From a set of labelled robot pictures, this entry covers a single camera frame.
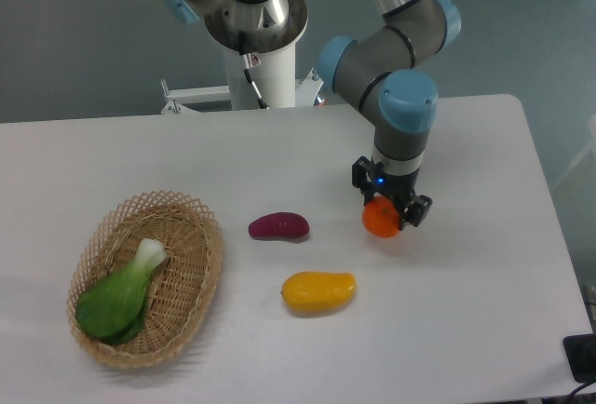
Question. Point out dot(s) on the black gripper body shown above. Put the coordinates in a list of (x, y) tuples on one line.
[(394, 180)]

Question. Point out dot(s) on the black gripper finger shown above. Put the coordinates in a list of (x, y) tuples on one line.
[(361, 180), (413, 211)]

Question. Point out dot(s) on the orange fruit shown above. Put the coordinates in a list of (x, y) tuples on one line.
[(380, 218)]

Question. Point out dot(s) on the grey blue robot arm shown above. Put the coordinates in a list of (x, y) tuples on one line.
[(377, 76)]

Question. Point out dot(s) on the purple sweet potato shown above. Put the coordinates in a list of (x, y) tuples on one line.
[(279, 225)]

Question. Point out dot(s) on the yellow mango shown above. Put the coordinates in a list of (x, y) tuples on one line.
[(312, 293)]

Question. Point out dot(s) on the black device at table edge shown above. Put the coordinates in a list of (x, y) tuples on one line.
[(580, 354)]

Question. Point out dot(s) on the woven wicker basket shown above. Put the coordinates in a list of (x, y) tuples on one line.
[(180, 289)]

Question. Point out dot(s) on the green bok choy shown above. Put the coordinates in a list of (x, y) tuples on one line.
[(112, 310)]

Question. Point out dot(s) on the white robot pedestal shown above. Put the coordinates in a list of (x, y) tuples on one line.
[(258, 43)]

